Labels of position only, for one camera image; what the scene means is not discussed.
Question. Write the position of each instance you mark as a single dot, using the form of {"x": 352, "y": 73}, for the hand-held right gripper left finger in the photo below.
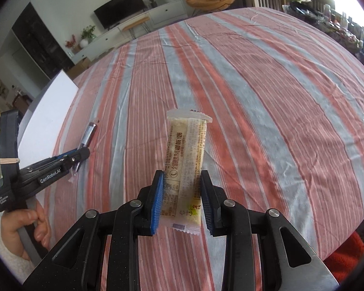
{"x": 157, "y": 203}

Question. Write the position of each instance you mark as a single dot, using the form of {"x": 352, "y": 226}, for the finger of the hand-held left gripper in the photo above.
{"x": 80, "y": 155}
{"x": 63, "y": 155}

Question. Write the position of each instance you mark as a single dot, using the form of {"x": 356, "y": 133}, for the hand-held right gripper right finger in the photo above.
{"x": 207, "y": 206}

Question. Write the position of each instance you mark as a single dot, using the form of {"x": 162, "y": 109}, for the silver stick packet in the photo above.
{"x": 89, "y": 133}

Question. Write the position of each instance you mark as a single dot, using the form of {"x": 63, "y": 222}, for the white cardboard box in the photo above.
{"x": 48, "y": 112}

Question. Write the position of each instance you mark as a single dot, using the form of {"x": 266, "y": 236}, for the beige snack packet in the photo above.
{"x": 186, "y": 145}

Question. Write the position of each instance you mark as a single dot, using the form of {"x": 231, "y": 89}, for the person's left forearm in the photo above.
{"x": 9, "y": 263}

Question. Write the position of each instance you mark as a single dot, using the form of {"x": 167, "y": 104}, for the person's left hand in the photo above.
{"x": 18, "y": 227}

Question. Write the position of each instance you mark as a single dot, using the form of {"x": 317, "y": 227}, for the brown wooden chair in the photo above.
{"x": 21, "y": 103}

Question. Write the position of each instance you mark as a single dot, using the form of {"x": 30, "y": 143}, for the brown cardboard box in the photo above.
{"x": 79, "y": 66}

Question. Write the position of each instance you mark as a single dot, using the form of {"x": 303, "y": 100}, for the white round vase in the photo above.
{"x": 84, "y": 43}

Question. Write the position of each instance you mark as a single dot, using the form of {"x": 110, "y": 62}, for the red flower arrangement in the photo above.
{"x": 70, "y": 41}

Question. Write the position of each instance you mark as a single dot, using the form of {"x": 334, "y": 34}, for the black glass cabinet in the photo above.
{"x": 39, "y": 42}

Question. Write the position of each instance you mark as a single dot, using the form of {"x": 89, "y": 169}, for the striped tablecloth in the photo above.
{"x": 261, "y": 97}

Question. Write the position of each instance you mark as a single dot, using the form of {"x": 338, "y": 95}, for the leafy green plant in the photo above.
{"x": 88, "y": 33}

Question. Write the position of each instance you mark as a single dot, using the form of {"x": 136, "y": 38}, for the wooden bench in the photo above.
{"x": 135, "y": 24}

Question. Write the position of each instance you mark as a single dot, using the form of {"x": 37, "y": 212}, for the red garment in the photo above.
{"x": 345, "y": 257}

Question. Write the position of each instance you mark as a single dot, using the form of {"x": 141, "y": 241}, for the black television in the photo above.
{"x": 119, "y": 9}

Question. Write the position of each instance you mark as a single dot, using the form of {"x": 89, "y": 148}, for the white television cabinet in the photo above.
{"x": 166, "y": 13}

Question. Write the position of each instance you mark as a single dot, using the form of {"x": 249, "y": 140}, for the small potted plant dark pot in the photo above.
{"x": 152, "y": 1}

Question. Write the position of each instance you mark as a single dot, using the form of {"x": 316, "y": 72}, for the clutter of jars and bottles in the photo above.
{"x": 336, "y": 27}

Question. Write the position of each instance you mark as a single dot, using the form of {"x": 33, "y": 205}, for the wall picture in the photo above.
{"x": 1, "y": 88}

